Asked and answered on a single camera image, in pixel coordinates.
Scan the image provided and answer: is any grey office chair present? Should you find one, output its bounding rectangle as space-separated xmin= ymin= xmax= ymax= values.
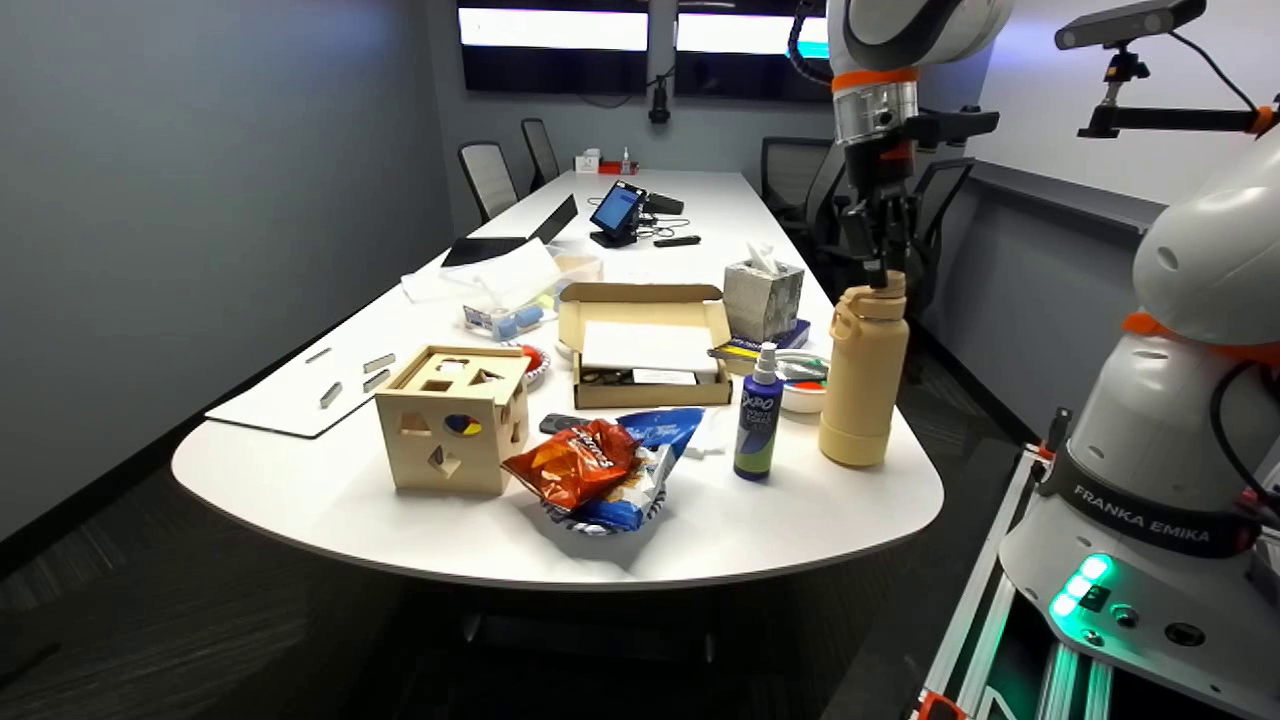
xmin=514 ymin=115 xmax=563 ymax=193
xmin=456 ymin=135 xmax=520 ymax=224

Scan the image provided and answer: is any spray bottle with blue collar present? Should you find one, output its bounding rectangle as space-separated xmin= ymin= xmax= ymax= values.
xmin=727 ymin=341 xmax=788 ymax=486

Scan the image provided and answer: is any small clear plastic tub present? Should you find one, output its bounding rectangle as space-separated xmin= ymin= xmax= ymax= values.
xmin=553 ymin=235 xmax=607 ymax=286

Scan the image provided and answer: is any wall display screen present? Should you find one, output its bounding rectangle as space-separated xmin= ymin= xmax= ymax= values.
xmin=456 ymin=0 xmax=655 ymax=96
xmin=671 ymin=0 xmax=836 ymax=104

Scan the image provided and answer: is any black laptop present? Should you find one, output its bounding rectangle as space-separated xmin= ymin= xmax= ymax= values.
xmin=438 ymin=193 xmax=582 ymax=272

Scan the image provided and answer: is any white round bowl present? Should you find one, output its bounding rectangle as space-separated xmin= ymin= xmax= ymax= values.
xmin=776 ymin=348 xmax=832 ymax=416

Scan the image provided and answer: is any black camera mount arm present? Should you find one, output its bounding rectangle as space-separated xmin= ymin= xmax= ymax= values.
xmin=1074 ymin=46 xmax=1280 ymax=142

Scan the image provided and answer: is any grey stereo camera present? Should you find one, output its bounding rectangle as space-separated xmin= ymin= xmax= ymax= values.
xmin=1051 ymin=0 xmax=1213 ymax=58

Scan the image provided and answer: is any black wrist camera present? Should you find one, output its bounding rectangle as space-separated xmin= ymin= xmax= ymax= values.
xmin=913 ymin=110 xmax=1004 ymax=152

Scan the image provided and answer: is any red Doritos bag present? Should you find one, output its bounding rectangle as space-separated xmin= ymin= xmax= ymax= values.
xmin=500 ymin=416 xmax=648 ymax=520

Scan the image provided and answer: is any clear plastic container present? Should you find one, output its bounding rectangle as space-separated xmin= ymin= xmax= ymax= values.
xmin=460 ymin=286 xmax=553 ymax=341

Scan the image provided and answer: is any blue chips bag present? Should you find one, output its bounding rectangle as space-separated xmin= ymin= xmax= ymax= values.
xmin=535 ymin=403 xmax=709 ymax=546

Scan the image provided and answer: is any red round lid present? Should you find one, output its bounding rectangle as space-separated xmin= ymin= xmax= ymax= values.
xmin=514 ymin=341 xmax=553 ymax=391

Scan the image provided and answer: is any wooden shape sorter box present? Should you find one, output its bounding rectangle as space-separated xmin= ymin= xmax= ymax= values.
xmin=372 ymin=341 xmax=535 ymax=501

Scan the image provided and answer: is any grey patterned tissue box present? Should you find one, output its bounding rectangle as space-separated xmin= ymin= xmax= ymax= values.
xmin=721 ymin=243 xmax=808 ymax=346

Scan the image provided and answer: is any tablet on stand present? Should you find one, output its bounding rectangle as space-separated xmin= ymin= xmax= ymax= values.
xmin=586 ymin=179 xmax=651 ymax=248

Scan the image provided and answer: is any aluminium extrusion frame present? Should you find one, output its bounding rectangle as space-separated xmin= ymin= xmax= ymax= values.
xmin=916 ymin=444 xmax=1123 ymax=720

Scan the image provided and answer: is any large white paper sheet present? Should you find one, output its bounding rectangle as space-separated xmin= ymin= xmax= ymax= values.
xmin=200 ymin=318 xmax=442 ymax=439

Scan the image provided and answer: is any orange frame bracket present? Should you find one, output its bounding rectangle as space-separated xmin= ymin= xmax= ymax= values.
xmin=913 ymin=689 xmax=970 ymax=720

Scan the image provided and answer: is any open cardboard box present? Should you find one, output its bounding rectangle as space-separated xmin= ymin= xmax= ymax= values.
xmin=553 ymin=281 xmax=740 ymax=413

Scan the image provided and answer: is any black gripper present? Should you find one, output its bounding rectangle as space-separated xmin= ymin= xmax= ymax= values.
xmin=841 ymin=111 xmax=928 ymax=293

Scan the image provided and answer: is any white paper sheet in box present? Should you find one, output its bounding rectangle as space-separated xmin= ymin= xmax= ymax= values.
xmin=578 ymin=318 xmax=723 ymax=376

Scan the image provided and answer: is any black office chair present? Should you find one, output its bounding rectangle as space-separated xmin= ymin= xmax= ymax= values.
xmin=754 ymin=133 xmax=841 ymax=233

